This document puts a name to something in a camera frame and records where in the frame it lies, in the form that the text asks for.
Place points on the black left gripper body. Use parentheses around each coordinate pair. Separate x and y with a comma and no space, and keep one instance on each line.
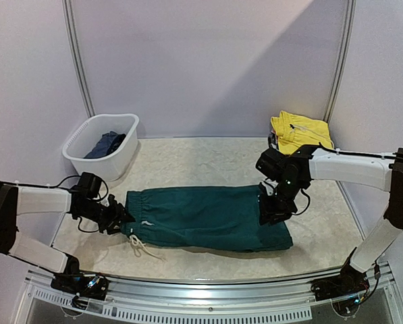
(106,218)

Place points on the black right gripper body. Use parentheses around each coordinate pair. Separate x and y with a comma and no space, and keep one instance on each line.
(273,209)

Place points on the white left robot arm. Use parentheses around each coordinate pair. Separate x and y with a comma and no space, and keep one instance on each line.
(81,201)

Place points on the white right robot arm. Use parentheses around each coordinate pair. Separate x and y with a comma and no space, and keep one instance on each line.
(293,174)

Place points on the white plastic laundry basket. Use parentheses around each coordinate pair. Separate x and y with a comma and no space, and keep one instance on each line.
(113,166)

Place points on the black white patterned garment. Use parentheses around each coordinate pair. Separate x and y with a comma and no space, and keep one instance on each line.
(272,141)

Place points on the navy blue garment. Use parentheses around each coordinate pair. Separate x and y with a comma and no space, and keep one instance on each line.
(108,144)

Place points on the yellow folded shorts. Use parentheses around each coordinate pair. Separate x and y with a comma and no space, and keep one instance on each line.
(292,131)

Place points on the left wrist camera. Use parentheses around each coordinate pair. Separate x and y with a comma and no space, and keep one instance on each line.
(89,186)

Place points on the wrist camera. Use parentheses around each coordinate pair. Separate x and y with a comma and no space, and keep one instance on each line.
(89,186)
(269,164)

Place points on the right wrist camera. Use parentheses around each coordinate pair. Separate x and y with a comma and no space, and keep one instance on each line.
(269,164)

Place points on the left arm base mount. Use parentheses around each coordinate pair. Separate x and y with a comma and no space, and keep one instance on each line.
(82,285)

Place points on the aluminium front rail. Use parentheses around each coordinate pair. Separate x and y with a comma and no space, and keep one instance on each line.
(281,300)

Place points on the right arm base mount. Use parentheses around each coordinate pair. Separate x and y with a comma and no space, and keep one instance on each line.
(348,290)

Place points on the left aluminium frame post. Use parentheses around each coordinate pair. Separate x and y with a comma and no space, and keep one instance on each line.
(70,23)

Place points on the aluminium frame post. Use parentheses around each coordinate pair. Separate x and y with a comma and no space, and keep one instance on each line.
(70,23)
(341,59)

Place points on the right aluminium frame post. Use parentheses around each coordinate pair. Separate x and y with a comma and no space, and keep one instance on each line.
(341,59)

